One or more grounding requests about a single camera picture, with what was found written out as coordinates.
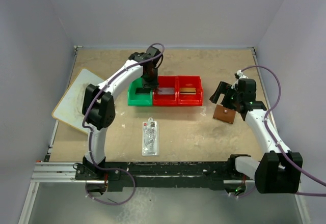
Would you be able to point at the green plastic bin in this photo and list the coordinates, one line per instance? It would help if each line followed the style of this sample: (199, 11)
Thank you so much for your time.
(138, 100)

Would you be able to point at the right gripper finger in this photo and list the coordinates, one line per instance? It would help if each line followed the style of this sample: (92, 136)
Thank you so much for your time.
(221, 89)
(227, 100)

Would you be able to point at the aluminium frame rail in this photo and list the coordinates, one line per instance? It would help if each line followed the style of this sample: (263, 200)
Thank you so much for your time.
(54, 172)

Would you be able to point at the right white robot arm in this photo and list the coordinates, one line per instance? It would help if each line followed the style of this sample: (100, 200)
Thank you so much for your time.
(279, 169)

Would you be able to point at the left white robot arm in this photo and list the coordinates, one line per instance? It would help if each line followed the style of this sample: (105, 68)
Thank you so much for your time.
(99, 101)

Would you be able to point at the red right plastic bin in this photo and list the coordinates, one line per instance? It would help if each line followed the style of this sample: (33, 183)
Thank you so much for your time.
(192, 99)

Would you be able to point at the silver card in bin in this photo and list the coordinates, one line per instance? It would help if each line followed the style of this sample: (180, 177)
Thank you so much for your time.
(166, 91)

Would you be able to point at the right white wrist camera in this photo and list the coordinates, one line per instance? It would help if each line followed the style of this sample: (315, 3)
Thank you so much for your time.
(240, 75)

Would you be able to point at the gold card in bin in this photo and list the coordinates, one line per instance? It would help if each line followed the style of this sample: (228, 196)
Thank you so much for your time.
(187, 91)

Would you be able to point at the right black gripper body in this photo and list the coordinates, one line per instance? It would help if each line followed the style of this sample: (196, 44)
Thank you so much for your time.
(225, 95)

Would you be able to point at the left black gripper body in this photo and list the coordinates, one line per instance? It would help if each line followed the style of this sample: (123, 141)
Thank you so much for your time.
(150, 83)

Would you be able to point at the black card in bin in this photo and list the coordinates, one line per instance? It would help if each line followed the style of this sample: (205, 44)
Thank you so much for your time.
(142, 91)

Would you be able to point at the clear plastic packet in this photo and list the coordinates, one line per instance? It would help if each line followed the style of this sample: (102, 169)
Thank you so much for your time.
(150, 138)

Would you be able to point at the brown leather card holder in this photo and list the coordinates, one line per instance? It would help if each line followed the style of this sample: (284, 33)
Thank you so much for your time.
(224, 114)

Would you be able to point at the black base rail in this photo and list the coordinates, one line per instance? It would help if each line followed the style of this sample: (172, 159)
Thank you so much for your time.
(213, 175)

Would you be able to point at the white board yellow rim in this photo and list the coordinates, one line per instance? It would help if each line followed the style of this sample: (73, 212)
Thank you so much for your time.
(69, 108)

